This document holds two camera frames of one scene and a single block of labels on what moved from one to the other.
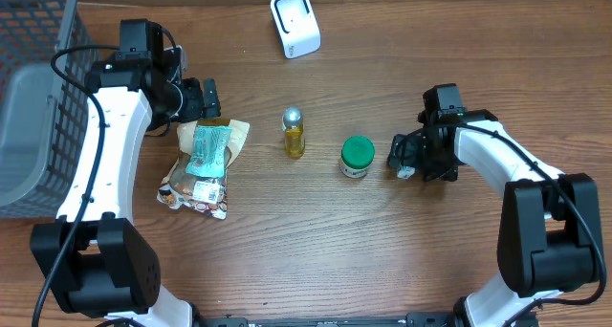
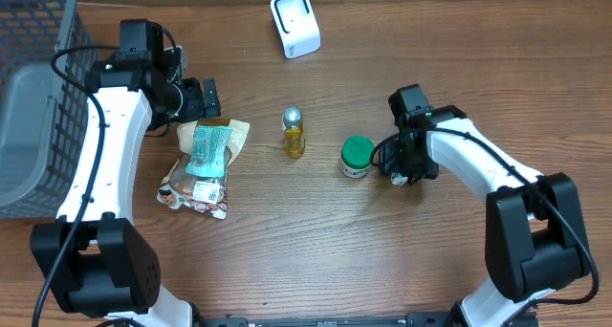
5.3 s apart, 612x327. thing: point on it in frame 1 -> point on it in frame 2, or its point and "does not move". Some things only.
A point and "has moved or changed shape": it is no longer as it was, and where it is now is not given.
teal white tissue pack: [405, 171] has moved or changed shape
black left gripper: [209, 98] does not move
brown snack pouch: [198, 177] does not move
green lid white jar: [357, 154] does not move
